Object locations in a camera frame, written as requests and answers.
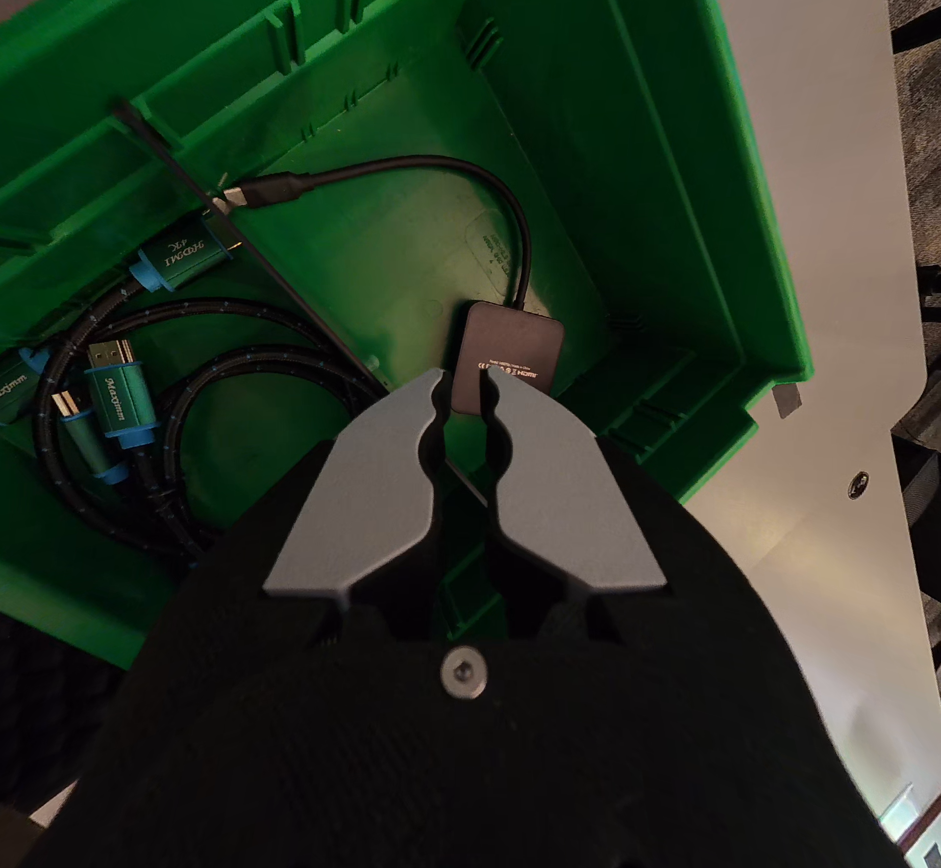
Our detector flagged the green plastic bin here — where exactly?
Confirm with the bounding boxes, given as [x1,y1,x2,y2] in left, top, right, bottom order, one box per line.
[0,0,814,671]

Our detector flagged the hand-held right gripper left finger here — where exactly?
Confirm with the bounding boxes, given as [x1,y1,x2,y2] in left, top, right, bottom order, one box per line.
[265,369,446,604]

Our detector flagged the braided hdmi cable green plugs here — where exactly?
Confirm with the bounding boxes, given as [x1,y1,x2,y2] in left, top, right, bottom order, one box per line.
[0,344,136,490]
[33,215,391,563]

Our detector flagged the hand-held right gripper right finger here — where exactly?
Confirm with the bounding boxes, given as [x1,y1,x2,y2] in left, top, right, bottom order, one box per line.
[483,369,666,602]

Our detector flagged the black square hub lead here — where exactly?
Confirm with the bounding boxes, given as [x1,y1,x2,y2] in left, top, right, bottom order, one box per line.
[206,156,533,313]

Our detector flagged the black flat panel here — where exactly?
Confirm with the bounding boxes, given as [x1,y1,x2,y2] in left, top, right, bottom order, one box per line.
[115,101,391,391]

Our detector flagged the black square adapter hub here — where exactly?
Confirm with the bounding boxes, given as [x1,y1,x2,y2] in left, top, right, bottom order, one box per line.
[446,300,567,428]

